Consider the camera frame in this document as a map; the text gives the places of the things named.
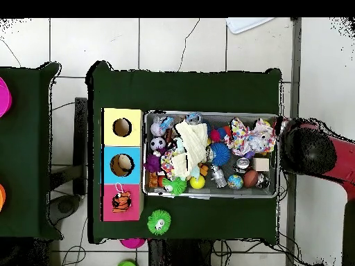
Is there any pale patterned cloth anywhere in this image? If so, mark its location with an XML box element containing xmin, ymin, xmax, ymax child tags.
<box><xmin>249</xmin><ymin>118</ymin><xmax>277</xmax><ymax>154</ymax></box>

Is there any cream quilted cloth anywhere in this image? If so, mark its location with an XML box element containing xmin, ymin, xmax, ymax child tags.
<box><xmin>170</xmin><ymin>119</ymin><xmax>209</xmax><ymax>180</ymax></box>

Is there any small colourful dotted cloth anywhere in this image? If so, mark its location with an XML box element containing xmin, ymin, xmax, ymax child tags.
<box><xmin>159</xmin><ymin>149</ymin><xmax>178</xmax><ymax>178</ymax></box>

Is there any green spiky ball with eyes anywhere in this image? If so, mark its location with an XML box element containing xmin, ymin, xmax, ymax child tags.
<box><xmin>146</xmin><ymin>209</ymin><xmax>172</xmax><ymax>236</ymax></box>

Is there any orange striped plush tiger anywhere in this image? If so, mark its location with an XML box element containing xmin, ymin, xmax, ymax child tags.
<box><xmin>111</xmin><ymin>181</ymin><xmax>132</xmax><ymax>214</ymax></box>

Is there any clear mesh bin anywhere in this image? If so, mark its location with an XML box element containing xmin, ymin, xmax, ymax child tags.
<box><xmin>142</xmin><ymin>110</ymin><xmax>280</xmax><ymax>200</ymax></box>

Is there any wooden box with three holes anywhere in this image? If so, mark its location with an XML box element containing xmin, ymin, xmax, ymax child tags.
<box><xmin>100</xmin><ymin>107</ymin><xmax>145</xmax><ymax>222</ymax></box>

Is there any pale wooden block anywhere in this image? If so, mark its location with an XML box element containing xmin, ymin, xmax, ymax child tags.
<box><xmin>253</xmin><ymin>157</ymin><xmax>270</xmax><ymax>172</ymax></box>

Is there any brown toy football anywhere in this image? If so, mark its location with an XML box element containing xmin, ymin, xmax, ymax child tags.
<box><xmin>243</xmin><ymin>169</ymin><xmax>259</xmax><ymax>188</ymax></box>

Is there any blue spiky ball with eyes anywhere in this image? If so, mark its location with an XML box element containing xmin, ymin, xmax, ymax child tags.
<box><xmin>207</xmin><ymin>142</ymin><xmax>232</xmax><ymax>166</ymax></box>

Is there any globe print ball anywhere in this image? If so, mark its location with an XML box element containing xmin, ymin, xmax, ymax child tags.
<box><xmin>227</xmin><ymin>174</ymin><xmax>244</xmax><ymax>190</ymax></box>

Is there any yellow ball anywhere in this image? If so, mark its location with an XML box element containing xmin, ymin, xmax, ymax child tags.
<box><xmin>189</xmin><ymin>175</ymin><xmax>206</xmax><ymax>190</ymax></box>

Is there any dark green table cloth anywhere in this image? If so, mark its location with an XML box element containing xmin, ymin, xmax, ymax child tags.
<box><xmin>0</xmin><ymin>61</ymin><xmax>64</xmax><ymax>241</ymax></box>
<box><xmin>85</xmin><ymin>60</ymin><xmax>283</xmax><ymax>245</ymax></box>

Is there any plain green spiky ball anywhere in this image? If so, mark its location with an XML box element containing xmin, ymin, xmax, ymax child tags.
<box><xmin>162</xmin><ymin>176</ymin><xmax>188</xmax><ymax>195</ymax></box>

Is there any pink bowl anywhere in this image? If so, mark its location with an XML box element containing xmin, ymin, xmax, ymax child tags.
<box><xmin>119</xmin><ymin>237</ymin><xmax>147</xmax><ymax>250</ymax></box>
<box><xmin>0</xmin><ymin>76</ymin><xmax>13</xmax><ymax>118</ymax></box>

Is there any orange bowl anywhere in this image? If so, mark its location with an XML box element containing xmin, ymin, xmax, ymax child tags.
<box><xmin>0</xmin><ymin>183</ymin><xmax>7</xmax><ymax>213</ymax></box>

